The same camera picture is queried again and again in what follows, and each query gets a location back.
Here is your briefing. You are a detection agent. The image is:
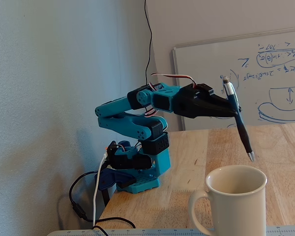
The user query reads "grey ruler strip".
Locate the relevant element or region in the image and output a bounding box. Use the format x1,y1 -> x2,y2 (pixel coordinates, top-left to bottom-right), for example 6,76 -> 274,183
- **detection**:
46,225 -> 295,236

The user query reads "black power cable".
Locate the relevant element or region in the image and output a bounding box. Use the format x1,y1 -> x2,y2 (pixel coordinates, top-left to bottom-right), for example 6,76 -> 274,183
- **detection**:
68,170 -> 136,236

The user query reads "cream ceramic mug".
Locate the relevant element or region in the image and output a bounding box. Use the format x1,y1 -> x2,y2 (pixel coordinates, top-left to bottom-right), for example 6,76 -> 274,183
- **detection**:
188,164 -> 268,236

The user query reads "dark blue ballpoint pen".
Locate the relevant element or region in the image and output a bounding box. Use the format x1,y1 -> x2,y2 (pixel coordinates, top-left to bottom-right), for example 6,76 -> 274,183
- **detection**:
222,76 -> 256,162

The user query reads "blue black table clamp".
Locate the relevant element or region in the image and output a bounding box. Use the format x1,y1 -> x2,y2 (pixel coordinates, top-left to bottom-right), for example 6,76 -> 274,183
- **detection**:
94,168 -> 138,207

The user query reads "whiteboard with blue writing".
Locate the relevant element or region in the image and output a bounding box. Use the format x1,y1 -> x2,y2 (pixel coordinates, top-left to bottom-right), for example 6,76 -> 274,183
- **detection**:
172,27 -> 295,131

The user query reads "thin black hanging cable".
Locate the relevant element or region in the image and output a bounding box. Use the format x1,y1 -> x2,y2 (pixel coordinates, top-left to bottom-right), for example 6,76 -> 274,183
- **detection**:
143,0 -> 153,87

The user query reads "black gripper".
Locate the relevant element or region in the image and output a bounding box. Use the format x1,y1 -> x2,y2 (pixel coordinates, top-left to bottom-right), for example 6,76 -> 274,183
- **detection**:
173,83 -> 238,119

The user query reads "white usb cable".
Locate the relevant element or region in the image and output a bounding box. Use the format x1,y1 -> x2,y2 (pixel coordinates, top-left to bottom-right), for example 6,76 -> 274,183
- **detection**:
91,151 -> 109,228

